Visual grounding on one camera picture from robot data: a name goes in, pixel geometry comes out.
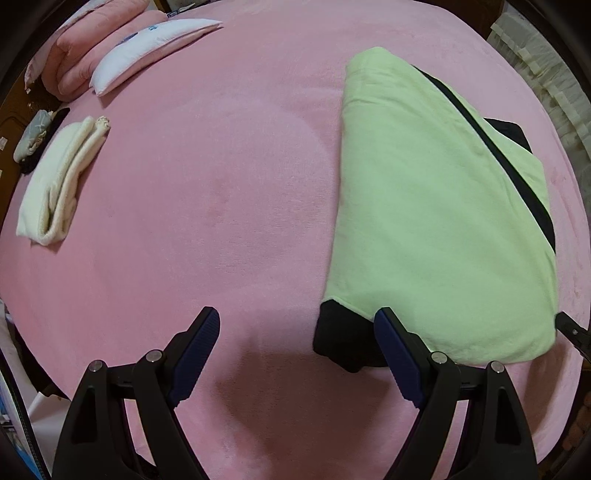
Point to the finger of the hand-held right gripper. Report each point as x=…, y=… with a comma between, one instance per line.
x=572, y=330

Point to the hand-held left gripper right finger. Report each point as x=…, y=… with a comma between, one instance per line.
x=397, y=350

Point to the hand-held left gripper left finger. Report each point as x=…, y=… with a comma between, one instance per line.
x=196, y=353

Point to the green and black jacket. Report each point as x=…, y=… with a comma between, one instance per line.
x=429, y=207

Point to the pink bed blanket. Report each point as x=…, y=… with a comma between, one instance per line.
x=221, y=194

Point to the cream folded towel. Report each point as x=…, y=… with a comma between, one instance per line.
x=60, y=184

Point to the white lace furniture cover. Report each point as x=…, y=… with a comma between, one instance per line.
x=549, y=78

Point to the black cloth item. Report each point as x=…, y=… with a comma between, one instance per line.
x=53, y=127

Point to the white pillow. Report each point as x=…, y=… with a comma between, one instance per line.
x=147, y=50

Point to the pink folded quilt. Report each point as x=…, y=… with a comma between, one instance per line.
x=78, y=55

